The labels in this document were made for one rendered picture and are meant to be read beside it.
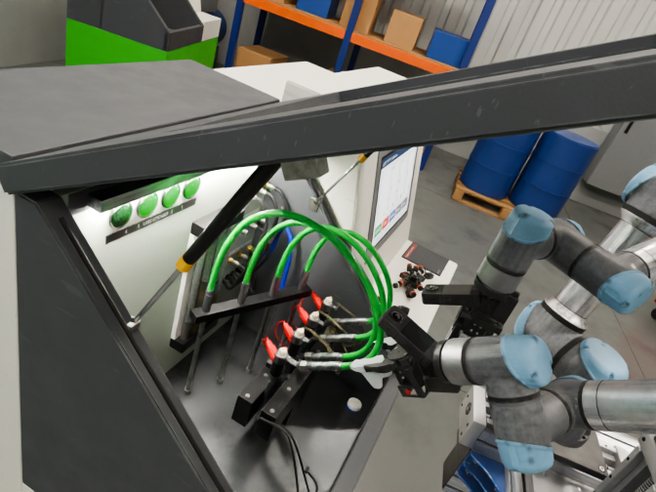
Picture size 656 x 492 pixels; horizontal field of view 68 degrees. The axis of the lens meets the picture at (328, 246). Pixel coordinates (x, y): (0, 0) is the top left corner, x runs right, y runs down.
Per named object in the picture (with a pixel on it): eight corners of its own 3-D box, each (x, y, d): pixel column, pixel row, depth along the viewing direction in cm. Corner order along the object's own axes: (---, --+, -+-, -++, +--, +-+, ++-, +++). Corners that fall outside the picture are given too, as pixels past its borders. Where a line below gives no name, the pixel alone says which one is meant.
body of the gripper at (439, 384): (398, 397, 87) (454, 401, 78) (378, 357, 86) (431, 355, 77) (420, 372, 92) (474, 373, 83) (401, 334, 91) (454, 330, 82)
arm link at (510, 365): (536, 400, 66) (522, 337, 66) (467, 396, 74) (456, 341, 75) (561, 386, 71) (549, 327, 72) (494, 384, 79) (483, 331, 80)
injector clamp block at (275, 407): (260, 461, 111) (276, 418, 103) (225, 437, 113) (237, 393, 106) (321, 375, 139) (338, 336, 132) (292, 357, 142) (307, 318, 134)
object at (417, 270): (417, 307, 157) (424, 293, 154) (388, 291, 159) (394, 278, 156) (432, 277, 176) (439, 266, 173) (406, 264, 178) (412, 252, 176)
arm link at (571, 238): (588, 275, 92) (555, 280, 86) (542, 242, 99) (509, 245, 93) (612, 241, 88) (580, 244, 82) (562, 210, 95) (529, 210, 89)
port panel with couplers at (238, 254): (229, 284, 126) (256, 178, 111) (219, 278, 127) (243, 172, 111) (256, 265, 137) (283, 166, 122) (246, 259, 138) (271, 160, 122)
